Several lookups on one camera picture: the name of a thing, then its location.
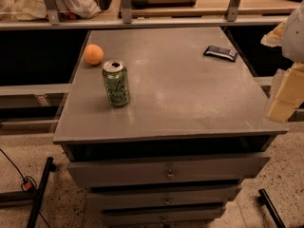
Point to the black stand leg left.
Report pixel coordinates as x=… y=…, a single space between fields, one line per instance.
x=38 y=198

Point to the grey drawer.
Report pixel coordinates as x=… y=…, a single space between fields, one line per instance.
x=164 y=197
x=221 y=167
x=163 y=215

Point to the middle grey drawer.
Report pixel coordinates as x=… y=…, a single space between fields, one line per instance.
x=164 y=197

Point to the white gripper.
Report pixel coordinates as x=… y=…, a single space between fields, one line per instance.
x=294 y=37

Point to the grey drawer cabinet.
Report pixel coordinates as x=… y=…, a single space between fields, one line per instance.
x=182 y=104

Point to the grey metal railing frame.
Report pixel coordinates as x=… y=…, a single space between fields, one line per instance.
x=204 y=13

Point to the black stand leg right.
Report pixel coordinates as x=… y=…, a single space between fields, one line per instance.
x=264 y=199

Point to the green soda can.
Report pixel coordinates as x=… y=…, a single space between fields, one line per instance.
x=116 y=83

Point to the black stand leg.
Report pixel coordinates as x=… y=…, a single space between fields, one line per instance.
x=38 y=198
x=264 y=199

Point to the white cloth on shelf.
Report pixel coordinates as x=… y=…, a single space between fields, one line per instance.
x=30 y=10

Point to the top grey drawer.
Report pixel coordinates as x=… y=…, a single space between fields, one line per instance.
x=221 y=167

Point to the bottom grey drawer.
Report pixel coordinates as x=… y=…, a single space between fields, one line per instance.
x=163 y=215

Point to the orange fruit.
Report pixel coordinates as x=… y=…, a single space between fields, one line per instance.
x=93 y=54

